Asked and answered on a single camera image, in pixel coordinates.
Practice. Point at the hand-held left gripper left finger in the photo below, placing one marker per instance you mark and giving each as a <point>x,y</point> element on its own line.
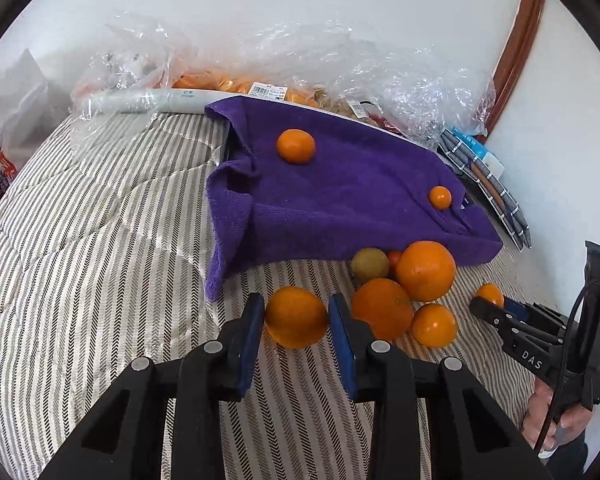
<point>252,345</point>

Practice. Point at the small red tomato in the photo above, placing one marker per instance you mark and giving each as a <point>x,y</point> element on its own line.
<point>394,259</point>

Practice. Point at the small orange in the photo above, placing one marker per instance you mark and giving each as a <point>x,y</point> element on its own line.
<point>433,325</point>
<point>490,293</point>
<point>440,197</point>

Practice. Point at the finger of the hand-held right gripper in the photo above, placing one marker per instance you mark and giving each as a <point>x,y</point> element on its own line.
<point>520,309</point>
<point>490,312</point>

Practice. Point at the purple towel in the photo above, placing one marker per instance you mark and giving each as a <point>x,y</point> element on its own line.
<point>355,195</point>

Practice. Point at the bottle with red label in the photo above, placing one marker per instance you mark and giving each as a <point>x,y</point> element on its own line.
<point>4,167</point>

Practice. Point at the person's right hand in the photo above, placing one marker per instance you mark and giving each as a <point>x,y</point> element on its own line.
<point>535,415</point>

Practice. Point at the green-brown kiwi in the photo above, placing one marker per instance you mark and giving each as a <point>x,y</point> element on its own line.
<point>369,265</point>

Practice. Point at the medium orange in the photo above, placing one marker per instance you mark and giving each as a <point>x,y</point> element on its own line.
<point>295,145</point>

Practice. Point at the white plastic bag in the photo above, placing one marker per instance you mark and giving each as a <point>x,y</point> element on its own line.
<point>15,95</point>

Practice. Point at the grey checkered cloth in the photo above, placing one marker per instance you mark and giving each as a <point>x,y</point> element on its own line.
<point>500,195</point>

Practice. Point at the large orange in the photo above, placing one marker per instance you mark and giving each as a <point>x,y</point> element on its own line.
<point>381,308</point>
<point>425,270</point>
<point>296,317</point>

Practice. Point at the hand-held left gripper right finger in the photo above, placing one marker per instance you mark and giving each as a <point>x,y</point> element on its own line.
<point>342,345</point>

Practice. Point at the clear plastic bags of fruit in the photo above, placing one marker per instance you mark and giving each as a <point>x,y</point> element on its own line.
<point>180,99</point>

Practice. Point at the wooden door frame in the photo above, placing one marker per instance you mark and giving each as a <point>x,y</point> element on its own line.
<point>522,45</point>

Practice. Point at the pile of bagged brown fruits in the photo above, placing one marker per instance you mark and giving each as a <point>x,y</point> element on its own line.
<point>345,107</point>

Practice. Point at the blue and white packet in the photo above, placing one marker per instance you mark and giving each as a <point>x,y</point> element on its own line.
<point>482,150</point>

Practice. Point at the pile of bagged mandarins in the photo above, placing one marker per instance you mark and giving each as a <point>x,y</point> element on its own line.
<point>215,82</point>

